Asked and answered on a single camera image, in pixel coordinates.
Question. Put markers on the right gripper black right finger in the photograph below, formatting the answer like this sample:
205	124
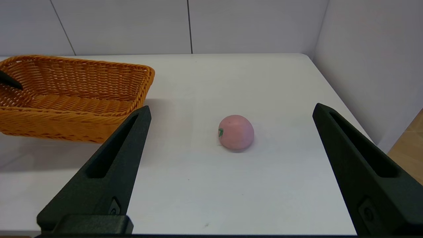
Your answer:
390	205

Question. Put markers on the orange woven wicker basket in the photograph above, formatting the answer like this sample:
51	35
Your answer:
72	105

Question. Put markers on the pink peach with green mark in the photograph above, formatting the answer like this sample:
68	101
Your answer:
236	134

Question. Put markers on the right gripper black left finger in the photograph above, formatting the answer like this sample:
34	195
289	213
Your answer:
112	185

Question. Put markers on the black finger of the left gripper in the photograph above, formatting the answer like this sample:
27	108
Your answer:
9	81

